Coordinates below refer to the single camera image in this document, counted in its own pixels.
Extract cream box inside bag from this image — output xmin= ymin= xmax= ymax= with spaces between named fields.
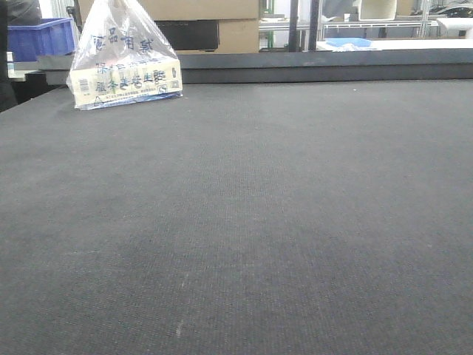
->
xmin=67 ymin=60 xmax=183 ymax=110

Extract clear printed plastic bag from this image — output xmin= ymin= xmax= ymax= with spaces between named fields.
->
xmin=65 ymin=0 xmax=184 ymax=111

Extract black vertical posts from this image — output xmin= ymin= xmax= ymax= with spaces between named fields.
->
xmin=288 ymin=0 xmax=320 ymax=53

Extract black foam board stack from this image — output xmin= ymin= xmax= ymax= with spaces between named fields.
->
xmin=36 ymin=48 xmax=473 ymax=86

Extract blue tray on white table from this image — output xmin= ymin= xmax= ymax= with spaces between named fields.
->
xmin=325 ymin=38 xmax=373 ymax=52

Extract white background table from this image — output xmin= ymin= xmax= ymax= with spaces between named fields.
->
xmin=316 ymin=38 xmax=472 ymax=52

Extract upper cardboard box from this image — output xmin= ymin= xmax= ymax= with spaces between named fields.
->
xmin=78 ymin=0 xmax=260 ymax=21

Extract lower cardboard box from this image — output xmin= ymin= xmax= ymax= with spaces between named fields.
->
xmin=156 ymin=19 xmax=259 ymax=54

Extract blue plastic crate background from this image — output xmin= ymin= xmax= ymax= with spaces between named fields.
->
xmin=7 ymin=18 xmax=77 ymax=62

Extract cardboard box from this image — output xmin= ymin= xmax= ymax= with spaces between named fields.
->
xmin=78 ymin=0 xmax=260 ymax=21
xmin=156 ymin=19 xmax=259 ymax=54

